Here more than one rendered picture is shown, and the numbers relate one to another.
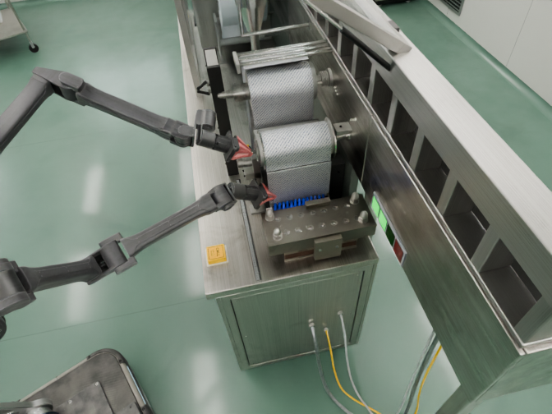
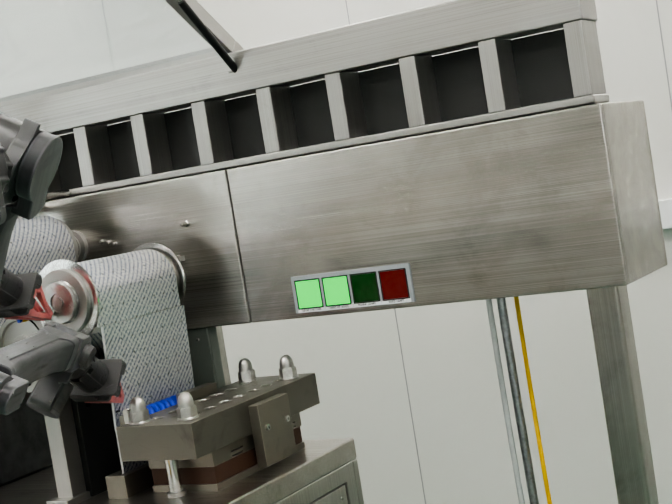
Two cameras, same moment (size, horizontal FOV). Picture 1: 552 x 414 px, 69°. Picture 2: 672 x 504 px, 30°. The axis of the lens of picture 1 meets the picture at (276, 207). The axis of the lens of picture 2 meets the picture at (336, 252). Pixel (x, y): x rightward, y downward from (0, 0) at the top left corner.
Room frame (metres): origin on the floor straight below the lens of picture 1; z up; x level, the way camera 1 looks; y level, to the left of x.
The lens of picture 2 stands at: (-0.66, 1.45, 1.38)
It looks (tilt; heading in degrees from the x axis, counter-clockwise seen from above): 3 degrees down; 309
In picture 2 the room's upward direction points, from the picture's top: 9 degrees counter-clockwise
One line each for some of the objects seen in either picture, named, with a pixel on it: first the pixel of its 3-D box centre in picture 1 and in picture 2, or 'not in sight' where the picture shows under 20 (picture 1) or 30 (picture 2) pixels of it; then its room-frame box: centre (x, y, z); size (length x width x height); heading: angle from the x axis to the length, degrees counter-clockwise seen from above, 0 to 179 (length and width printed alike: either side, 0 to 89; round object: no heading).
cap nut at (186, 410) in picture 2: (277, 232); (186, 405); (0.87, 0.00, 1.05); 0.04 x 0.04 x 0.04
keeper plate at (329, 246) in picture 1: (328, 248); (274, 429); (0.84, -0.18, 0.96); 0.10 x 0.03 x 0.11; 98
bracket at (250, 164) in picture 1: (253, 184); (53, 418); (1.12, 0.08, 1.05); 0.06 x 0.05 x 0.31; 98
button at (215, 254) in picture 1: (216, 254); not in sight; (0.90, 0.24, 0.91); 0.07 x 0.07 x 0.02; 8
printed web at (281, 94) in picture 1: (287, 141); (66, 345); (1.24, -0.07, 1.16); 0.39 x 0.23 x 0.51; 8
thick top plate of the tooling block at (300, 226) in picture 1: (317, 223); (223, 414); (0.93, -0.15, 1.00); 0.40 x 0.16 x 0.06; 98
